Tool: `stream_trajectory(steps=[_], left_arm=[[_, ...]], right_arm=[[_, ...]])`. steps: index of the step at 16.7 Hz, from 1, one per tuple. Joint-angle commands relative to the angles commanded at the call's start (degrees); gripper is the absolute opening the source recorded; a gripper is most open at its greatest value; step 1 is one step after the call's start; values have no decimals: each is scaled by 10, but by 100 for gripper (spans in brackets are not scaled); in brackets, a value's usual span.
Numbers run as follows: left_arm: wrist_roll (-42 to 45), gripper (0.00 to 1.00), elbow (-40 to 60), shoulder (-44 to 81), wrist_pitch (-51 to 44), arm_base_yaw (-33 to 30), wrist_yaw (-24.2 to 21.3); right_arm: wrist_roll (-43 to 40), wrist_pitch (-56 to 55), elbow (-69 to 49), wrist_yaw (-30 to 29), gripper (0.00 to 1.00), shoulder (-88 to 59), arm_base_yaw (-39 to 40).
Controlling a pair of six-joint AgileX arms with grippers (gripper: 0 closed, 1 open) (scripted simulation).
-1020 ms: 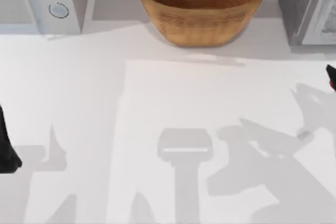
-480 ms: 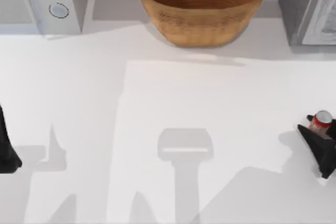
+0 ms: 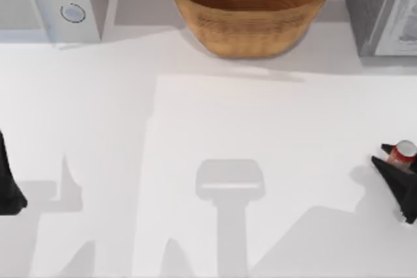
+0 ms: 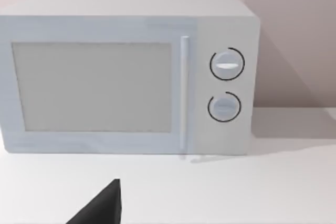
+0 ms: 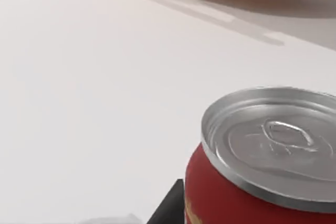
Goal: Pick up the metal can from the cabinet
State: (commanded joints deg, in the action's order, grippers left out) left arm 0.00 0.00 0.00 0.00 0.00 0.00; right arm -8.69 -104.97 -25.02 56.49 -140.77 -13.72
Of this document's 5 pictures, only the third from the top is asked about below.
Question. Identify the red and white can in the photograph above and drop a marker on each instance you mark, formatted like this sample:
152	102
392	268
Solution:
401	157

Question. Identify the brown woven basket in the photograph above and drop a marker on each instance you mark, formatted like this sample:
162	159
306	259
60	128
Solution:
251	27

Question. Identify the pale microwave oven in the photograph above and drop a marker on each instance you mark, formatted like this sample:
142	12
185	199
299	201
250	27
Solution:
92	4

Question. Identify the round grey microwave knob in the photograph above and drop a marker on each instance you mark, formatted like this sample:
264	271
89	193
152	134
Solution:
73	13

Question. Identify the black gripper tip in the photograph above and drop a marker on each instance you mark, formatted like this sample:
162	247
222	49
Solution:
7	190

